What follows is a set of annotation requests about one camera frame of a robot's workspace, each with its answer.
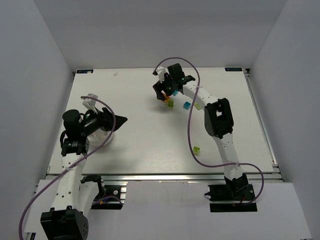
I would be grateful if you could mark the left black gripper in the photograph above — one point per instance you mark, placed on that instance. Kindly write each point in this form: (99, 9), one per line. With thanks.
(109, 120)

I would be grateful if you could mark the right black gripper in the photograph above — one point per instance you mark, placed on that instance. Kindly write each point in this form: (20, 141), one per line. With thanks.
(162, 90)

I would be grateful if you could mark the orange long lego brick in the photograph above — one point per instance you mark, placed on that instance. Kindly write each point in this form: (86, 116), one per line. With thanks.
(167, 98)

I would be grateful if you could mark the lime long lego brick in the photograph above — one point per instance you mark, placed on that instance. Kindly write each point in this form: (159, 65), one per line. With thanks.
(170, 104)

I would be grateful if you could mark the small blue lego brick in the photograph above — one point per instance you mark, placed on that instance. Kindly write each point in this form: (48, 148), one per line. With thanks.
(187, 105)

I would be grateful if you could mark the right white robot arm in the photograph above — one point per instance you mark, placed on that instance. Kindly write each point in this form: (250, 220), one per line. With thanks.
(218, 118)

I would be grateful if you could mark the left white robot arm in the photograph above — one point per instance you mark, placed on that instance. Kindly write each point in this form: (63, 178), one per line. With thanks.
(67, 218)

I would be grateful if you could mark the left blue corner label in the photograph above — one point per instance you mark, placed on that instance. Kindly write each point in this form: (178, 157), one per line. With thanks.
(84, 71)

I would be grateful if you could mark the blue corner label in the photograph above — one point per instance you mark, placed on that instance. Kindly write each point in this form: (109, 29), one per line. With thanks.
(84, 71)
(233, 69)

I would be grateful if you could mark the right blue corner label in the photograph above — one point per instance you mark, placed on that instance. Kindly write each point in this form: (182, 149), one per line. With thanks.
(233, 69)

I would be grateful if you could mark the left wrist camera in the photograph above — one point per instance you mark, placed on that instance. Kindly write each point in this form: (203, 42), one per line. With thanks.
(89, 102)

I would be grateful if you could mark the aluminium front rail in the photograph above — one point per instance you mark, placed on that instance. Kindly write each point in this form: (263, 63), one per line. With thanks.
(183, 177)

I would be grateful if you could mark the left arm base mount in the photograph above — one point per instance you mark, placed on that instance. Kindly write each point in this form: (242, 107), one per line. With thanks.
(114, 198)

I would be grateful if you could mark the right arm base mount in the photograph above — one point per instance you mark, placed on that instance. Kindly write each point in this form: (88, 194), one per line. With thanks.
(223, 200)

